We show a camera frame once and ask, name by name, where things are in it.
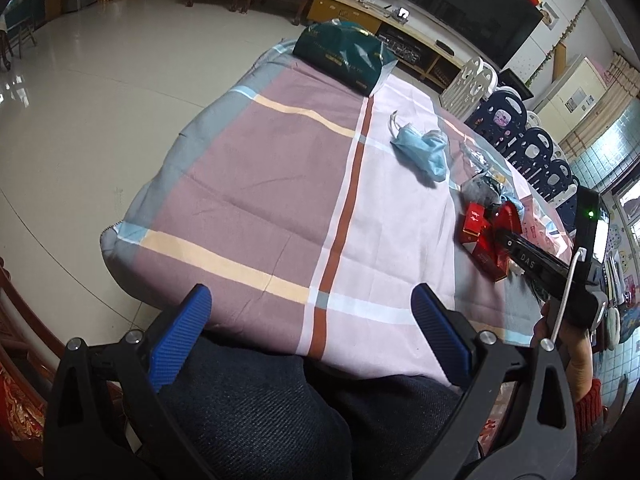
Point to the plaid tablecloth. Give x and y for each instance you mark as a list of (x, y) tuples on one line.
[(280, 195)]

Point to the blue face mask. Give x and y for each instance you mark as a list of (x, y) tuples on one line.
[(420, 152)]

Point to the cream standing air conditioner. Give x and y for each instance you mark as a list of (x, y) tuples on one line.
[(570, 95)]

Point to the pink plastic packet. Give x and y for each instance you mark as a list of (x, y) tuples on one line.
[(545, 230)]

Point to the clear plastic wrapper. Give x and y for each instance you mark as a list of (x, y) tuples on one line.
[(475, 157)]

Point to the dark green gift bag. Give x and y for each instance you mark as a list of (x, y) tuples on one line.
[(340, 52)]

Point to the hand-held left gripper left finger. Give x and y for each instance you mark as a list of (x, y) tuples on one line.
[(180, 332)]

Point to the wooden television cabinet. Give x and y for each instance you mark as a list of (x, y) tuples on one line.
[(350, 12)]

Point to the white plastic chair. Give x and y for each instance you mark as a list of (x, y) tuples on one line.
[(467, 87)]

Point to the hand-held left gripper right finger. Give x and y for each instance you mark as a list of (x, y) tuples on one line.
[(441, 332)]

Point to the carved red wooden chair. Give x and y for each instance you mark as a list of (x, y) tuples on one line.
[(22, 375)]

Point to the small red cigarette pack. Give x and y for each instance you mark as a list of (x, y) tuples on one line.
[(472, 225)]

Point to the person's legs dark trousers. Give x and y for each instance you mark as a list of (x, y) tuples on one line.
[(280, 420)]

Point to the red cigarette carton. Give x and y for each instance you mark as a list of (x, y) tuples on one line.
[(492, 260)]

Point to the person's right forearm red sleeve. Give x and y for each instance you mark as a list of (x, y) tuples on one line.
[(590, 407)]

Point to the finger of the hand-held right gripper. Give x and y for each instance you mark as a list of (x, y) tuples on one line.
[(499, 246)]

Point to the large black television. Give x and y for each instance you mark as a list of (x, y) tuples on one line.
[(465, 5)]

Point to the person's right hand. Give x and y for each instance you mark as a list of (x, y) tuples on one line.
[(579, 355)]

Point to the dark grey crumpled bag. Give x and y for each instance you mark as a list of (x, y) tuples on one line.
[(482, 190)]

